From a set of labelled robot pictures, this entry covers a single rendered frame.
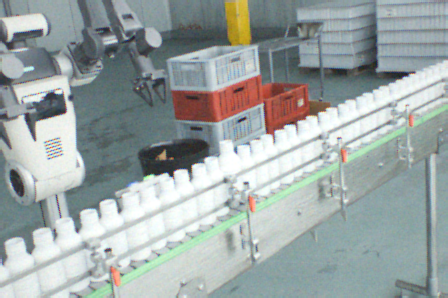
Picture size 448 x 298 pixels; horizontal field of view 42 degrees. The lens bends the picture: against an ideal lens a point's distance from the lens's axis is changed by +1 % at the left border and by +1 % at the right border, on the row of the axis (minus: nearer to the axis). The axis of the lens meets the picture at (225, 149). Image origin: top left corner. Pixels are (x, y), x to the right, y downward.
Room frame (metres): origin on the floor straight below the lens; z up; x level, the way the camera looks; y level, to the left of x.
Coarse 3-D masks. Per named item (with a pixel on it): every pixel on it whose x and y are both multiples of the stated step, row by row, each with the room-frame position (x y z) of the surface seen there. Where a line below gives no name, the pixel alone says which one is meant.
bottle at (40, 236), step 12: (48, 228) 1.18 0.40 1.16; (36, 240) 1.15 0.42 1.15; (48, 240) 1.15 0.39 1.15; (36, 252) 1.15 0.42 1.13; (48, 252) 1.14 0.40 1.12; (60, 252) 1.16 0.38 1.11; (36, 264) 1.14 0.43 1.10; (60, 264) 1.15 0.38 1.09; (48, 276) 1.13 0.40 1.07; (60, 276) 1.15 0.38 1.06; (48, 288) 1.14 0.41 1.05
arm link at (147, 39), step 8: (120, 32) 1.82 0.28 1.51; (136, 32) 1.80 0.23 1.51; (144, 32) 1.77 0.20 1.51; (152, 32) 1.78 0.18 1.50; (120, 40) 1.82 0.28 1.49; (128, 40) 1.83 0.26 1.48; (136, 40) 1.79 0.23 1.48; (144, 40) 1.76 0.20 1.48; (152, 40) 1.76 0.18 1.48; (160, 40) 1.78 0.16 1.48; (144, 48) 1.77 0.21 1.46; (152, 48) 1.76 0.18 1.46
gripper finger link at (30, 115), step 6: (12, 108) 1.47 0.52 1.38; (18, 108) 1.47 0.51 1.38; (24, 108) 1.48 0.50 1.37; (6, 114) 1.46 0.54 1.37; (12, 114) 1.46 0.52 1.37; (18, 114) 1.47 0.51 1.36; (24, 114) 1.49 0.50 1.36; (30, 114) 1.48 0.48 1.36; (36, 114) 1.49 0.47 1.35; (30, 120) 1.48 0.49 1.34; (30, 126) 1.51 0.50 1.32; (30, 132) 1.51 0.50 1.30
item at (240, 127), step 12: (252, 108) 4.28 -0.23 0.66; (180, 120) 4.15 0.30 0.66; (192, 120) 4.33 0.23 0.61; (228, 120) 4.04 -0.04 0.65; (240, 120) 4.54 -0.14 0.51; (252, 120) 4.28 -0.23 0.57; (264, 120) 4.40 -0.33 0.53; (180, 132) 4.16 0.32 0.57; (192, 132) 4.10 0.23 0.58; (204, 132) 4.02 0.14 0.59; (216, 132) 3.95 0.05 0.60; (228, 132) 4.04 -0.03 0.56; (240, 132) 4.15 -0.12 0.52; (252, 132) 4.27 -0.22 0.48; (216, 144) 3.96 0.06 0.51
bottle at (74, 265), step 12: (60, 228) 1.19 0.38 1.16; (72, 228) 1.20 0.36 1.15; (60, 240) 1.19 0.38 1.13; (72, 240) 1.19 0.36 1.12; (84, 252) 1.21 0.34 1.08; (72, 264) 1.18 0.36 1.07; (84, 264) 1.20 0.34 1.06; (72, 276) 1.18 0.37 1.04; (72, 288) 1.18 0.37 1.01; (84, 288) 1.19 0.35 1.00
